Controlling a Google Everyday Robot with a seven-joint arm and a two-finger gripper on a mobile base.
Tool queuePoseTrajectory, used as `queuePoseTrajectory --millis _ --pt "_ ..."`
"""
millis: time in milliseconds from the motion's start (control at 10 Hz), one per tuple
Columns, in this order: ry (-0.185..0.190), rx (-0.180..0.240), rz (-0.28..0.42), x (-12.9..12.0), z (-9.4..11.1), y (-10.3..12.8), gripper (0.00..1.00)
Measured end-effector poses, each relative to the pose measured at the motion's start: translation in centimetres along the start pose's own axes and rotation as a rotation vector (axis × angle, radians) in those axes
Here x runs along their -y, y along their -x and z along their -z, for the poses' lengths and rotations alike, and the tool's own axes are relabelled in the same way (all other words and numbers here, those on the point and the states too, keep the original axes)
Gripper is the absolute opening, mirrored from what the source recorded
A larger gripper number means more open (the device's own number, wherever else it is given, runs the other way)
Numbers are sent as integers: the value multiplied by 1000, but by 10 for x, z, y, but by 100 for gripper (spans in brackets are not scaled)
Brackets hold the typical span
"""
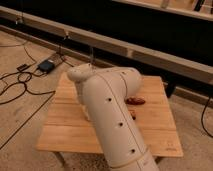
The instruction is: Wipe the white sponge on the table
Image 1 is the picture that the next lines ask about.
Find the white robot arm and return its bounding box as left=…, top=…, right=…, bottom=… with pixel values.
left=67, top=63, right=159, bottom=171

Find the red brown sausage toy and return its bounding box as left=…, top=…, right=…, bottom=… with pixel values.
left=125, top=97, right=145, bottom=105

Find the small red brown object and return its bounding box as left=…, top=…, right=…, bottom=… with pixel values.
left=129, top=110, right=136, bottom=120

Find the wooden table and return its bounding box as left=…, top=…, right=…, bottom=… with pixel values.
left=37, top=73, right=183, bottom=157

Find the black table leg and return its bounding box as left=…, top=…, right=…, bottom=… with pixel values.
left=165, top=82, right=176, bottom=98

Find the black power adapter box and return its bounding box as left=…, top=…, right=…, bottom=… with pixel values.
left=38, top=60, right=55, bottom=73

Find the small black plug block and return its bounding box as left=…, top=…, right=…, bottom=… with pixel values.
left=17, top=64, right=29, bottom=72

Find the black floor cable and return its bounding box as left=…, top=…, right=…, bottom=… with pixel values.
left=0, top=71, right=56, bottom=106

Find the grey metal frame beam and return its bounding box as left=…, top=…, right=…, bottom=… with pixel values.
left=0, top=5, right=213, bottom=85

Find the black cable at right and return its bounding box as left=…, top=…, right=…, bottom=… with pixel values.
left=200, top=96, right=213, bottom=138

